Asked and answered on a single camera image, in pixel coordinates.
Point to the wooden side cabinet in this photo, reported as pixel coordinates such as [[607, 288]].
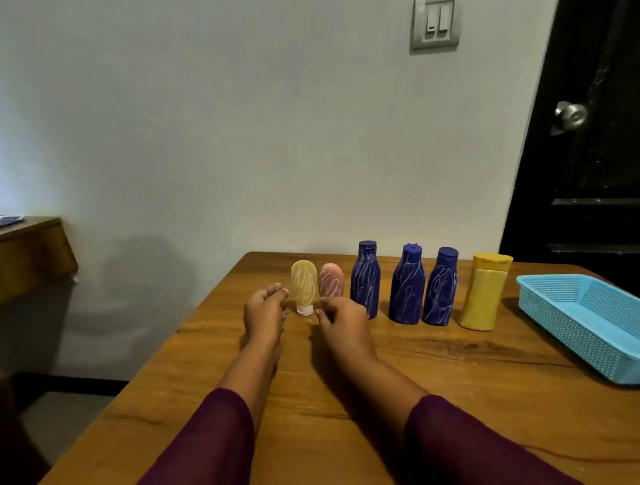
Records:
[[32, 255]]

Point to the blue plastic bottle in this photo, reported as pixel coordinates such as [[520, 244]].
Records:
[[407, 290], [440, 292], [366, 280]]

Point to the person's left hand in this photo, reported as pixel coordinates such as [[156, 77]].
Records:
[[262, 315]]

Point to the pink squeeze tube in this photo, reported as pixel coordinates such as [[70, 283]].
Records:
[[331, 280]]

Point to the light blue plastic basket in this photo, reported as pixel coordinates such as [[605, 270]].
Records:
[[585, 320]]

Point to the person's left thumb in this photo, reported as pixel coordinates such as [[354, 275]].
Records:
[[282, 296]]

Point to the person's right thumb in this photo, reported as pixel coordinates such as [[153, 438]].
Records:
[[322, 320]]

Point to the yellow plastic bottle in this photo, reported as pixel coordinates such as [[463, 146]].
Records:
[[485, 295]]

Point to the person's right hand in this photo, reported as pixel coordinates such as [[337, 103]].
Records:
[[347, 327]]

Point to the black door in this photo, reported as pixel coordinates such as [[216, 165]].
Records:
[[580, 165]]

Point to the person's right forearm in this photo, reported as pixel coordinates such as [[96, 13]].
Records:
[[425, 424]]

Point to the grey wall light switch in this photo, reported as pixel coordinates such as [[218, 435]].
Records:
[[435, 24]]

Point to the person's left forearm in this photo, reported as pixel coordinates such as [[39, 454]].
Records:
[[235, 404]]

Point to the yellow squeeze tube white cap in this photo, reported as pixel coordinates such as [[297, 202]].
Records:
[[303, 284]]

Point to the silver door knob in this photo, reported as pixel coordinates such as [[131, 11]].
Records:
[[571, 116]]

